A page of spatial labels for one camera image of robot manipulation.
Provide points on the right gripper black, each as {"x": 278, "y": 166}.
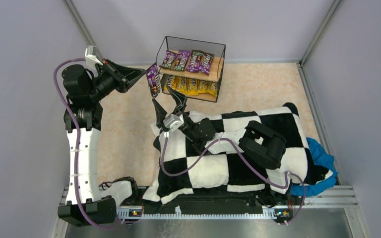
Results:
{"x": 188, "y": 127}

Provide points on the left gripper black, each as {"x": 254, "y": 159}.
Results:
{"x": 118, "y": 78}

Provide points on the yellow candy bag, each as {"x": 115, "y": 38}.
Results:
{"x": 202, "y": 87}

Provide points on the purple brown candy bag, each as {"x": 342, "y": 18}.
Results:
{"x": 193, "y": 65}

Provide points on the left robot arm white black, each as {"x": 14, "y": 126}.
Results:
{"x": 87, "y": 202}

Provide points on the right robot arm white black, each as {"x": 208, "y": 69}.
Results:
{"x": 259, "y": 147}

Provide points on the yellow candy bag shelf right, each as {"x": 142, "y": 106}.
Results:
{"x": 181, "y": 85}

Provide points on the yellow candy bag shelf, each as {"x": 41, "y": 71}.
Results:
{"x": 181, "y": 85}
{"x": 171, "y": 82}

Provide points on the yellow candy bag shelf left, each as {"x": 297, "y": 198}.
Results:
{"x": 171, "y": 82}

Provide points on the purple candy bag shelf left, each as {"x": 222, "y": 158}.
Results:
{"x": 169, "y": 59}

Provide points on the purple candy bag shelf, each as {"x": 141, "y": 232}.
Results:
{"x": 169, "y": 59}
{"x": 181, "y": 60}

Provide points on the purple candy bag shelf right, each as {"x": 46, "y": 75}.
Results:
{"x": 181, "y": 60}

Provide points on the black white checkered pillow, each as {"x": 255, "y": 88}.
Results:
{"x": 225, "y": 171}

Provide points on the blue cloth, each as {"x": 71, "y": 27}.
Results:
{"x": 309, "y": 160}

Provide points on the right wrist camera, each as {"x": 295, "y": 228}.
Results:
{"x": 172, "y": 123}

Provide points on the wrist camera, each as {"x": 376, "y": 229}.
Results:
{"x": 172, "y": 123}
{"x": 93, "y": 61}

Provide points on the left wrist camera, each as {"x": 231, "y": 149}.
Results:
{"x": 93, "y": 61}

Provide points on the black wire wooden shelf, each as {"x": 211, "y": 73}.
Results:
{"x": 175, "y": 44}

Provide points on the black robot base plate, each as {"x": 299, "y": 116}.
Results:
{"x": 206, "y": 203}

